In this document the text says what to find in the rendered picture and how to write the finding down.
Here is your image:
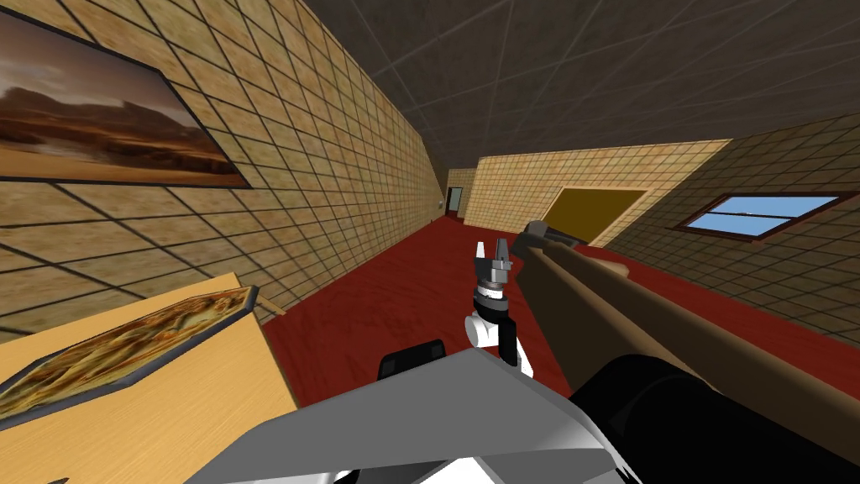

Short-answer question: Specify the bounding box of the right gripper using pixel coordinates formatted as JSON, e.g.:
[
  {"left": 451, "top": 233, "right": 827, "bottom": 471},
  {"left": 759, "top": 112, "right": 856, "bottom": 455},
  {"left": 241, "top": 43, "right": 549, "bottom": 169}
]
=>
[{"left": 473, "top": 236, "right": 516, "bottom": 289}]

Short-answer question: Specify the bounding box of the olive yellow door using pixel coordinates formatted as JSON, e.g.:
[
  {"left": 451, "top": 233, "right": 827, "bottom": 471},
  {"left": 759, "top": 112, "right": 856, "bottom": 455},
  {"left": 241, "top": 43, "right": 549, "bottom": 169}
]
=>
[{"left": 540, "top": 187, "right": 650, "bottom": 245}]

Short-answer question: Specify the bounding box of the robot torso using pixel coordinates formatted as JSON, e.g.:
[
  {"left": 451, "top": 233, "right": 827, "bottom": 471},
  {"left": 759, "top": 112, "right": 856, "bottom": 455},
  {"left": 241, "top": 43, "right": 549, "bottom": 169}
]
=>
[{"left": 184, "top": 339, "right": 637, "bottom": 484}]

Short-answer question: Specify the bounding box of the blue sky window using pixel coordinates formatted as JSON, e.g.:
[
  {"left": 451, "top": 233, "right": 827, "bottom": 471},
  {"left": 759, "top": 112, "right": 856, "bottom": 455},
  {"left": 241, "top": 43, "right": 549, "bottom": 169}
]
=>
[{"left": 674, "top": 192, "right": 860, "bottom": 243}]

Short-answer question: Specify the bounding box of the light wooden cabinet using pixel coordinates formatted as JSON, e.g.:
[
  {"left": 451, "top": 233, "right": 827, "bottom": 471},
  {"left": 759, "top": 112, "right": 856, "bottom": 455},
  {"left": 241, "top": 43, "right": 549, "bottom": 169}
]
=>
[{"left": 0, "top": 271, "right": 301, "bottom": 484}]

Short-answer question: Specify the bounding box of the golden framed painting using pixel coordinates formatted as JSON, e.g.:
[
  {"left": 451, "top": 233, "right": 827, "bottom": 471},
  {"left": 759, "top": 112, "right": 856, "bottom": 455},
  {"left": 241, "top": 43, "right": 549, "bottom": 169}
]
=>
[{"left": 0, "top": 285, "right": 260, "bottom": 432}]

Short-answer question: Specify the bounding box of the desert landscape wall picture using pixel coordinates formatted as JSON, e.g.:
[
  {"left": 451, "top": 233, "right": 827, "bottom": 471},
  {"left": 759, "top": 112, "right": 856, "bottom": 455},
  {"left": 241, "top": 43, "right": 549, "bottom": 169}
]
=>
[{"left": 0, "top": 9, "right": 254, "bottom": 190}]

